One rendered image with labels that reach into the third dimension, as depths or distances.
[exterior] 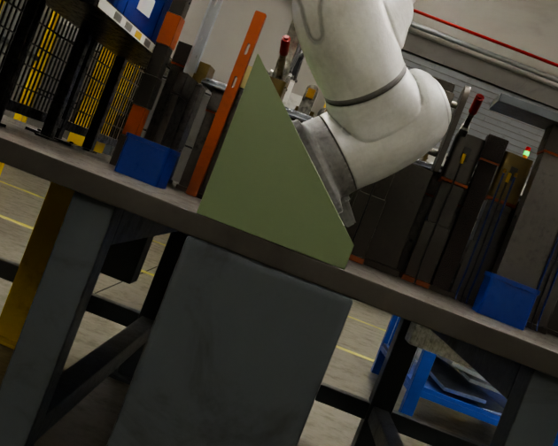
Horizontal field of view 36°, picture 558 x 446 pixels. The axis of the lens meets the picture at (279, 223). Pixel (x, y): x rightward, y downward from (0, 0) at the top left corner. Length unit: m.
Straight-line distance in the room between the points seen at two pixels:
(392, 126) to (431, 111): 0.08
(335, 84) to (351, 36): 0.09
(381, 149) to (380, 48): 0.18
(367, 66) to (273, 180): 0.25
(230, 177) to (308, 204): 0.14
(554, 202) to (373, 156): 0.60
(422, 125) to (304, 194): 0.25
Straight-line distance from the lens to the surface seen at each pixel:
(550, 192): 1.99
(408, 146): 1.53
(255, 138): 1.45
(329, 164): 1.50
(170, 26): 2.25
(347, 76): 1.46
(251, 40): 2.23
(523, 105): 1.96
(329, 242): 1.45
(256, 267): 1.43
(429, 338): 2.71
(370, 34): 1.45
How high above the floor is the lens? 0.77
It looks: 1 degrees down
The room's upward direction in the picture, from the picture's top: 21 degrees clockwise
